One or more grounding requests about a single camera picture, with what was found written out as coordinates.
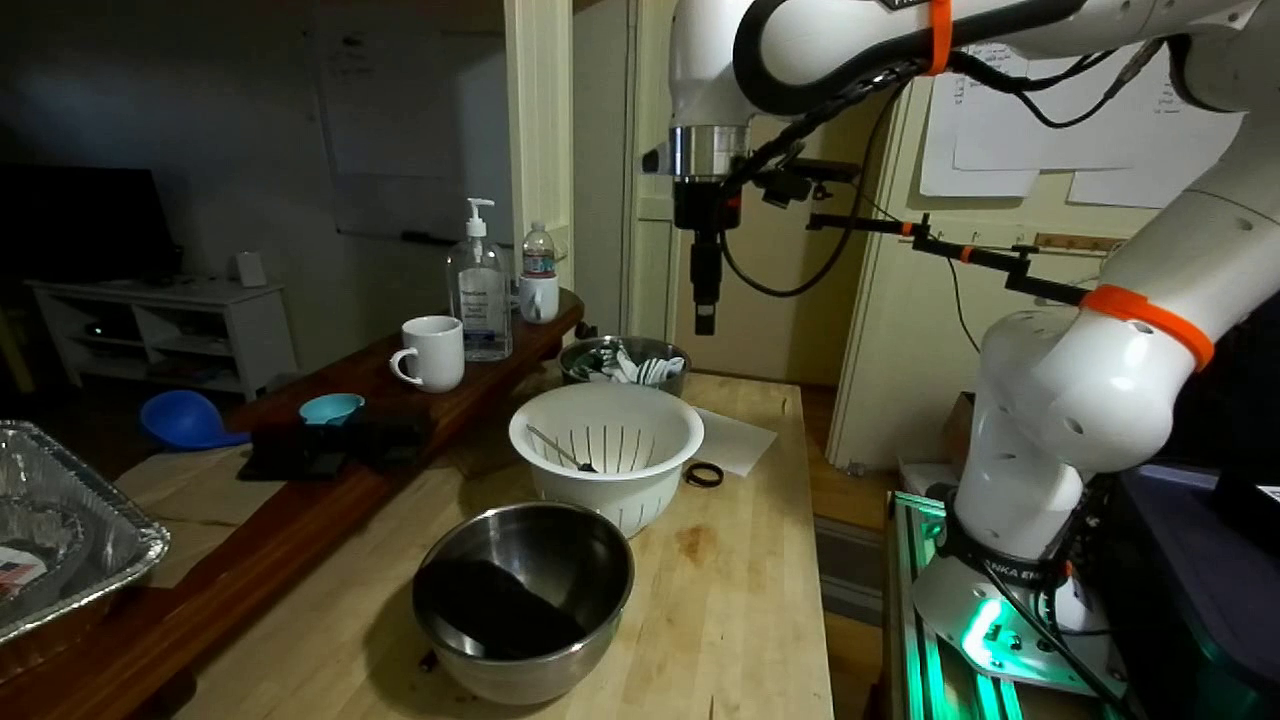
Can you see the stainless steel bowl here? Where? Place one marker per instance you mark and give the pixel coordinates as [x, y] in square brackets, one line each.
[583, 362]
[563, 665]

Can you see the white shelf unit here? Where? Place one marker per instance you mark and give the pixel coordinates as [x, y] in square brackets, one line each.
[174, 333]

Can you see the black stand with orange clamps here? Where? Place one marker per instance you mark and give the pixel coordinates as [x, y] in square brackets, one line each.
[960, 248]

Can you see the striped white cloth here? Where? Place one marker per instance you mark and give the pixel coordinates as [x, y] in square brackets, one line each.
[643, 362]

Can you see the white ceramic mug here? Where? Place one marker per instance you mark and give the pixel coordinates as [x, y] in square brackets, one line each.
[434, 355]

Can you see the aluminium foil tray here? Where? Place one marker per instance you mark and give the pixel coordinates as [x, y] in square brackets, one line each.
[67, 532]

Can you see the blue plastic bowl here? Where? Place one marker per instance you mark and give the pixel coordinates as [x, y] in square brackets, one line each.
[184, 422]

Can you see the clear plastic water bottle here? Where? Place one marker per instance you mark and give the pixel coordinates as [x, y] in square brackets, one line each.
[536, 254]

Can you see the black mat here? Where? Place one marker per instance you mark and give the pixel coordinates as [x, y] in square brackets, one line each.
[287, 455]

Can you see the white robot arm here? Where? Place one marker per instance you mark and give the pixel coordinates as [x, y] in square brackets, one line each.
[1065, 403]

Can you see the small teal bowl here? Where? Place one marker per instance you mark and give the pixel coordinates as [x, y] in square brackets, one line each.
[330, 410]

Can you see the wall whiteboard with writing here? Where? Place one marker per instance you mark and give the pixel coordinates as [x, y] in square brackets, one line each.
[1133, 167]

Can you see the small paper on wall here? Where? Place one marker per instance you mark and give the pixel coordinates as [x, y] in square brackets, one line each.
[940, 162]

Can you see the dark wooden bar counter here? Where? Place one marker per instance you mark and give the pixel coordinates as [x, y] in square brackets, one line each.
[201, 586]

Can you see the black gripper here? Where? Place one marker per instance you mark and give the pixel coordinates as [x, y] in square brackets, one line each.
[705, 206]

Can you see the clear hand sanitizer pump bottle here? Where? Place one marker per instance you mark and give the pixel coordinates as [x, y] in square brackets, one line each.
[481, 301]

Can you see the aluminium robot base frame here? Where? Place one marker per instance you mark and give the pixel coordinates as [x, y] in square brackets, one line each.
[985, 627]

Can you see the black television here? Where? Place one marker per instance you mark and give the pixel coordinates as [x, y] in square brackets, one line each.
[82, 225]

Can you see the white paper sheet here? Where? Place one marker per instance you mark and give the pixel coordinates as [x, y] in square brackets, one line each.
[742, 436]

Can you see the yellow black screwdriver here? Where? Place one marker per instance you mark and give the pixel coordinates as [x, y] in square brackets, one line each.
[563, 449]

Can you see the pale wall board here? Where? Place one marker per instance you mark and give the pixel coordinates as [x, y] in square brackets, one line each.
[403, 132]

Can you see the white plastic colander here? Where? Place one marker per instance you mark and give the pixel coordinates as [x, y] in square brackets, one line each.
[606, 460]

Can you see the black box beside robot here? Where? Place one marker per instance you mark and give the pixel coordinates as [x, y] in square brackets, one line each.
[1200, 586]

